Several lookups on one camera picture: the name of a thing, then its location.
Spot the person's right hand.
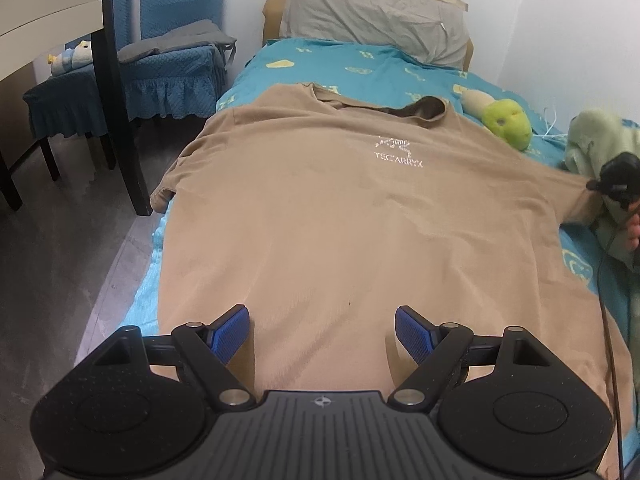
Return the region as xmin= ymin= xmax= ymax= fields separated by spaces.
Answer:
xmin=623 ymin=199 xmax=640 ymax=255

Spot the blue and yellow plush toy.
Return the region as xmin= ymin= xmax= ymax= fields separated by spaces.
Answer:
xmin=47 ymin=40 xmax=96 ymax=76

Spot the green and yellow plush toy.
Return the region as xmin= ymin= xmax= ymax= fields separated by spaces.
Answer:
xmin=460 ymin=88 xmax=534 ymax=153

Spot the grey pillow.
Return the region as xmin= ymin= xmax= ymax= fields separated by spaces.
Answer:
xmin=278 ymin=0 xmax=472 ymax=70

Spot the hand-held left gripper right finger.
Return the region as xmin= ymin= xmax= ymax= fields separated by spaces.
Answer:
xmin=387 ymin=304 xmax=547 ymax=409

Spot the grey folded cloth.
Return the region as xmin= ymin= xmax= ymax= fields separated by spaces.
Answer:
xmin=117 ymin=19 xmax=239 ymax=65

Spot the white cord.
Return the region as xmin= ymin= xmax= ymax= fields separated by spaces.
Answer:
xmin=534 ymin=105 xmax=567 ymax=144

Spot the blue covered chair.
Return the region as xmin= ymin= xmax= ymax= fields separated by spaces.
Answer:
xmin=0 ymin=0 xmax=137 ymax=212
xmin=115 ymin=0 xmax=239 ymax=123

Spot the black cable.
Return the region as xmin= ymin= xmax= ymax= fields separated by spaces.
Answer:
xmin=595 ymin=195 xmax=632 ymax=480

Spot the tan t-shirt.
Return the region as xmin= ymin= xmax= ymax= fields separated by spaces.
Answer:
xmin=150 ymin=82 xmax=640 ymax=480

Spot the light green fleece plush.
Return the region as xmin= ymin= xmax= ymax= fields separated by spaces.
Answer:
xmin=560 ymin=107 xmax=640 ymax=341

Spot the dark wooden table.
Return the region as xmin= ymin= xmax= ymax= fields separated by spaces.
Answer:
xmin=0 ymin=0 xmax=154 ymax=218

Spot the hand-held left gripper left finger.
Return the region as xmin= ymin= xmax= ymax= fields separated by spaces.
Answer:
xmin=93 ymin=304 xmax=256 ymax=409

